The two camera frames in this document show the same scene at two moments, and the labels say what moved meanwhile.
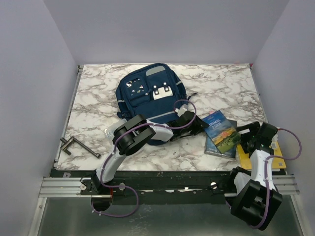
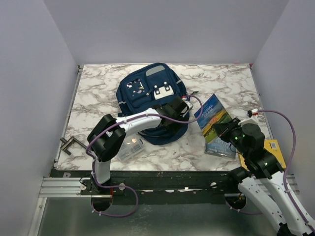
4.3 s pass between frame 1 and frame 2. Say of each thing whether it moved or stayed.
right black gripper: moved
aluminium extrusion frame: stayed
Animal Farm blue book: moved
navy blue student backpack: stayed
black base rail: stayed
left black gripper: moved
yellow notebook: stayed
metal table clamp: stayed
